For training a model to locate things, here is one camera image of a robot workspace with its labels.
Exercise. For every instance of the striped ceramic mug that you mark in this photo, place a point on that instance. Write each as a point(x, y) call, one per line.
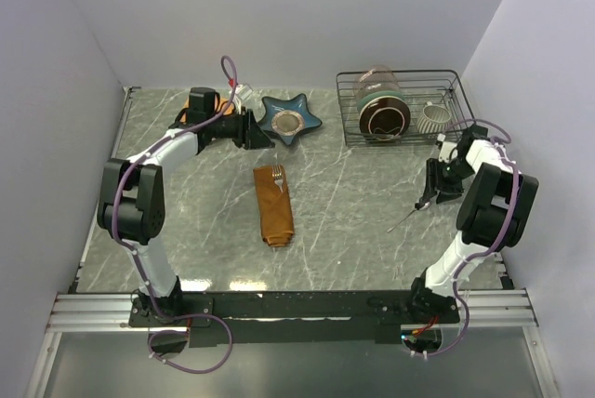
point(433, 119)

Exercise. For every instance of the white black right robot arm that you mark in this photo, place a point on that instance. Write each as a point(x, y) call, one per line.
point(497, 199)

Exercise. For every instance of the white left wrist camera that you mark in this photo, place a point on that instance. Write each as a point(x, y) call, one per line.
point(242, 96)

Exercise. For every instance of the clear glass jar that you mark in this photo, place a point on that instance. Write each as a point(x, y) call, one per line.
point(379, 78)

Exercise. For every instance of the stacked ceramic plates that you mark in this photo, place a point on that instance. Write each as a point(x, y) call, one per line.
point(383, 115)

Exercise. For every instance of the silver spoon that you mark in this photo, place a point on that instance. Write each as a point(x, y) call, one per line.
point(409, 216)

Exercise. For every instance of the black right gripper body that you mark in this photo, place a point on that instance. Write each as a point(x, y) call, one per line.
point(450, 176)

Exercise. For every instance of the black wire dish rack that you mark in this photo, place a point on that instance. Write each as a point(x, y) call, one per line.
point(440, 87)

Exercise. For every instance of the orange woven triangular tray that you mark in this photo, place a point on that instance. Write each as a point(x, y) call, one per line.
point(218, 105)

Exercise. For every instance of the orange cloth napkin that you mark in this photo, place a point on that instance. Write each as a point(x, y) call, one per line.
point(276, 217)

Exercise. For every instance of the silver fork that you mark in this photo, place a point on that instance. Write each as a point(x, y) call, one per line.
point(277, 173)

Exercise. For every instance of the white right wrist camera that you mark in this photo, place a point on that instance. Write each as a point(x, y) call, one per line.
point(447, 149)

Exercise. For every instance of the blue star-shaped dish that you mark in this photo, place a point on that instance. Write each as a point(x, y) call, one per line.
point(286, 119)

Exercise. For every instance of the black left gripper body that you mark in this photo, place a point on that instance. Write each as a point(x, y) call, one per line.
point(231, 127)

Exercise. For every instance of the aluminium frame rail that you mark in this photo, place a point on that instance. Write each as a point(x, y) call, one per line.
point(106, 313)

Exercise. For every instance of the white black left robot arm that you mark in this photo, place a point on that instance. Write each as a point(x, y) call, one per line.
point(132, 193)

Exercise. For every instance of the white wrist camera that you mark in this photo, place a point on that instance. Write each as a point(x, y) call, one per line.
point(447, 149)
point(242, 96)

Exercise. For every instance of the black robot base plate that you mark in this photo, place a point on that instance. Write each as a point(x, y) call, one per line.
point(214, 318)

